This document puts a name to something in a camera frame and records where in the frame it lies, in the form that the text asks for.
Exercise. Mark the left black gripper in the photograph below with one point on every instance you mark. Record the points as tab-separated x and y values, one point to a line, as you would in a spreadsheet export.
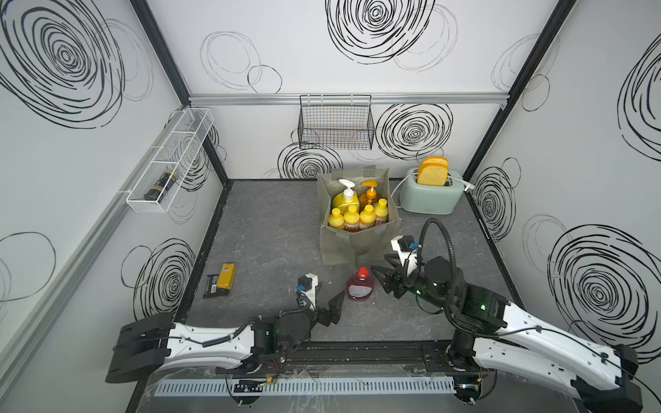
335	312

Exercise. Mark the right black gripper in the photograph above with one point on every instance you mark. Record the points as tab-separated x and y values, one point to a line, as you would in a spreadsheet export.
392	274

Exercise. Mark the red soap bottle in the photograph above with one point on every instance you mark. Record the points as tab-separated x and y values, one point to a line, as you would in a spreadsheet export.
361	285

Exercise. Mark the green fabric shopping bag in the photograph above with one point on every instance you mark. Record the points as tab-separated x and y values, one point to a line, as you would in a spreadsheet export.
360	248

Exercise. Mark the yellow cap bottle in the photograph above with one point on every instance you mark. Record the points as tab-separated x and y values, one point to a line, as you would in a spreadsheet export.
367	217
336	219
381	212
352	218

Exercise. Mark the orange pump soap bottle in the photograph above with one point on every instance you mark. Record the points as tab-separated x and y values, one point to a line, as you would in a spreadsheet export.
370	196

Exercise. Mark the yellow pump soap bottle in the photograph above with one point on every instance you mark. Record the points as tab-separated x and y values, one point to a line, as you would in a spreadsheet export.
347	196

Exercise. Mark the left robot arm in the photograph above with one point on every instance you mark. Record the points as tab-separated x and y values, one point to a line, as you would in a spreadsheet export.
158	342

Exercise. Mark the yellow object behind left arm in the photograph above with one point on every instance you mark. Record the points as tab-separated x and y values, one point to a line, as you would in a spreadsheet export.
221	284

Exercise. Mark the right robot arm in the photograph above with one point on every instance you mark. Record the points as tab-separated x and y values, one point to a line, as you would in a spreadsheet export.
493	333

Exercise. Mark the mint green toaster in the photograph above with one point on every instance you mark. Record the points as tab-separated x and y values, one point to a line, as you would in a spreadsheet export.
416	198

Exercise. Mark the toast slice front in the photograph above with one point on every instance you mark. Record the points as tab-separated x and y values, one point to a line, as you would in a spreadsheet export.
433	174

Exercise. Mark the toast slice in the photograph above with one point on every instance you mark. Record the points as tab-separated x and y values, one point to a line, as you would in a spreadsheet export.
436	161
433	174

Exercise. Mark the toast slice back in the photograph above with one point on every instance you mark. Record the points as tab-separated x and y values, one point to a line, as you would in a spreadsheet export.
436	161

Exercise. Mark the dark item in shelf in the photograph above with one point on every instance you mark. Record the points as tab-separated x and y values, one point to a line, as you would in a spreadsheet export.
161	186

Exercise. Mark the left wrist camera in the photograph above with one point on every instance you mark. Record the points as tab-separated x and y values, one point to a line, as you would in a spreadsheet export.
308	285

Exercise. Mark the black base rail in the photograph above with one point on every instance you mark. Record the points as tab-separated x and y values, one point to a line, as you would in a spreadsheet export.
433	356

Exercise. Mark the white slotted cable duct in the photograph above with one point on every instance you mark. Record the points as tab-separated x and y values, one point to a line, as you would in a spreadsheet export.
306	387

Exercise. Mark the black wire basket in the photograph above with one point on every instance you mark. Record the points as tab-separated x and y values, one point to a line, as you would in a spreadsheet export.
337	122

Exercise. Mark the white wire shelf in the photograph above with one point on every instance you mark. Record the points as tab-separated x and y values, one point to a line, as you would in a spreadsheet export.
182	151

